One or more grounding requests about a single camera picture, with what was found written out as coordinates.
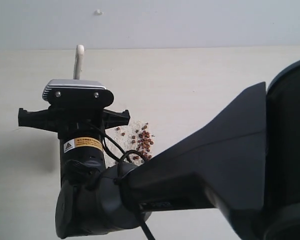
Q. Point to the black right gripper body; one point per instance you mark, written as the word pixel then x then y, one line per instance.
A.
pixel 82 137

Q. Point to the wooden paint brush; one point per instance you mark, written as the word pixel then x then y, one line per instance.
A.
pixel 78 62

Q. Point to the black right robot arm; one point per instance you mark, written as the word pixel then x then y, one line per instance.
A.
pixel 245 162

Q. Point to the brown pellets and white crumbs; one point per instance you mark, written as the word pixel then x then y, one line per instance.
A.
pixel 136 136

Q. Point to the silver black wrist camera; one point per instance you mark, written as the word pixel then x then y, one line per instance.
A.
pixel 66 92

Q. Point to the white wall hook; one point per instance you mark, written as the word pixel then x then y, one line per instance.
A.
pixel 98 12

